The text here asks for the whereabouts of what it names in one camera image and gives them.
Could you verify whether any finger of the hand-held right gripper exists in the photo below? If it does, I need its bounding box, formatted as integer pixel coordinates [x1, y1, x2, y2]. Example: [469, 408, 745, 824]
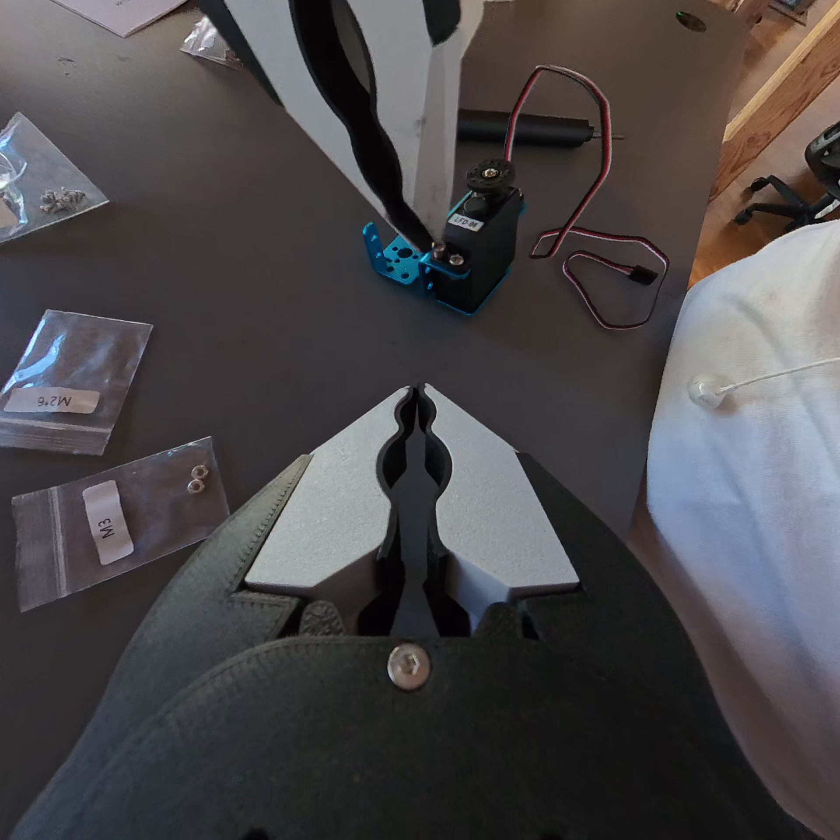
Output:
[357, 0, 488, 245]
[225, 0, 432, 245]

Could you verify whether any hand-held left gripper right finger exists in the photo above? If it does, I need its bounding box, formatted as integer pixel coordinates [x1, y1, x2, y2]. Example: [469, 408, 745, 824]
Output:
[420, 384, 583, 634]

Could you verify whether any dark grey desk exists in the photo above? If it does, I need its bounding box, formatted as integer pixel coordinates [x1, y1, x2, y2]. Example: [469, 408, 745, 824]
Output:
[0, 0, 752, 840]

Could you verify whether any red white black servo cable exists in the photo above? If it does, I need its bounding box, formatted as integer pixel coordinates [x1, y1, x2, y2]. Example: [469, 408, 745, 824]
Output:
[508, 63, 671, 331]

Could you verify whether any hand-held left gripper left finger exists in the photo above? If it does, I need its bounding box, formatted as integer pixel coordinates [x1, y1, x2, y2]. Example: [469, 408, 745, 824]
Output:
[244, 386, 420, 636]

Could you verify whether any black screwdriver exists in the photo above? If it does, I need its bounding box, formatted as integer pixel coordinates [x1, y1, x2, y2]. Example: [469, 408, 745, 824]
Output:
[457, 109, 626, 150]

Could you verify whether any clear plastic screw bag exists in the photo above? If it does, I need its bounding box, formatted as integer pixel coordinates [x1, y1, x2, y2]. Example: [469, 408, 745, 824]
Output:
[11, 436, 231, 613]
[0, 309, 154, 456]
[180, 16, 245, 68]
[0, 112, 110, 248]

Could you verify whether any instruction booklet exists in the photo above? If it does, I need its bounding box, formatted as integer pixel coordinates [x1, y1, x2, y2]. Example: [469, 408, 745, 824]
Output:
[51, 0, 189, 21]

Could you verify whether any black office chair base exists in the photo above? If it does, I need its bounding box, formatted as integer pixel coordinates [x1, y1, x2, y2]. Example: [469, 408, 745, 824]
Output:
[733, 121, 840, 232]

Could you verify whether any small black servo horn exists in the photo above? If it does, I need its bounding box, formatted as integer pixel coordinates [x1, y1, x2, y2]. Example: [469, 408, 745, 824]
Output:
[464, 159, 517, 199]

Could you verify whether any person's white top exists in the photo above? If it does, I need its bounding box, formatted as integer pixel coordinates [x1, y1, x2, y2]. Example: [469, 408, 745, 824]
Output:
[629, 220, 840, 840]

